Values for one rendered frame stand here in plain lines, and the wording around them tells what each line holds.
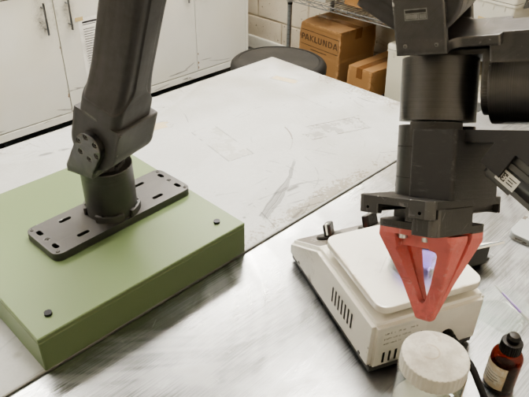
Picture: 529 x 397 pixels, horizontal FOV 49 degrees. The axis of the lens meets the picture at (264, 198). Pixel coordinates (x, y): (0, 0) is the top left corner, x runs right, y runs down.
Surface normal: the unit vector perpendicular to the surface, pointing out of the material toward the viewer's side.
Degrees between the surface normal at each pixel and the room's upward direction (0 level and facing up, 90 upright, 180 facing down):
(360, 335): 90
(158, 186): 0
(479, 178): 70
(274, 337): 0
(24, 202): 0
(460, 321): 90
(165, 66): 90
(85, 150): 90
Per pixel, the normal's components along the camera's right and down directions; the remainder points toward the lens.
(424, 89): -0.57, 0.06
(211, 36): 0.71, 0.40
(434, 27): -0.49, 0.48
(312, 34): -0.77, 0.32
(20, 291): 0.01, -0.83
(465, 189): 0.66, 0.10
